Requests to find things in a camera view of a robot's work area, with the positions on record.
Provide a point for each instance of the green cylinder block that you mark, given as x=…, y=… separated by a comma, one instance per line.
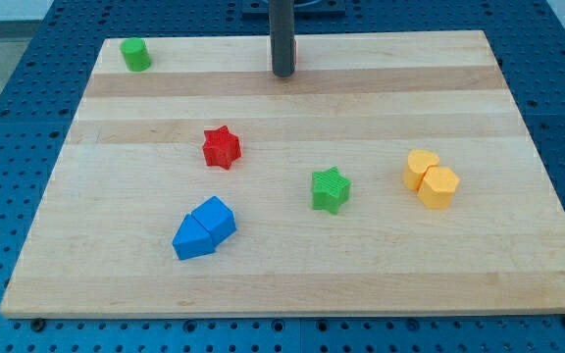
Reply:
x=135, y=54

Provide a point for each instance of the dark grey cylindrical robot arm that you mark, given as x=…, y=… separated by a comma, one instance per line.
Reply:
x=281, y=26

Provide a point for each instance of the blue cube block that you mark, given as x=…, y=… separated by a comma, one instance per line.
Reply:
x=217, y=218

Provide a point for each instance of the yellow heart block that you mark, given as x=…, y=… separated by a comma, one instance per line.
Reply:
x=417, y=163

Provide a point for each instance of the yellow hexagon block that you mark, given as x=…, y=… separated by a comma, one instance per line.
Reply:
x=438, y=187

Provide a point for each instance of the blue triangle block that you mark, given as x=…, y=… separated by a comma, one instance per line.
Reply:
x=192, y=240

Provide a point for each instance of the wooden board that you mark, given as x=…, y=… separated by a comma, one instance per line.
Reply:
x=132, y=167

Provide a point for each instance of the green star block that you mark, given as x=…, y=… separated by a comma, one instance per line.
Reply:
x=329, y=189

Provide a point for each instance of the red star block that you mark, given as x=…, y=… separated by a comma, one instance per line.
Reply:
x=221, y=147

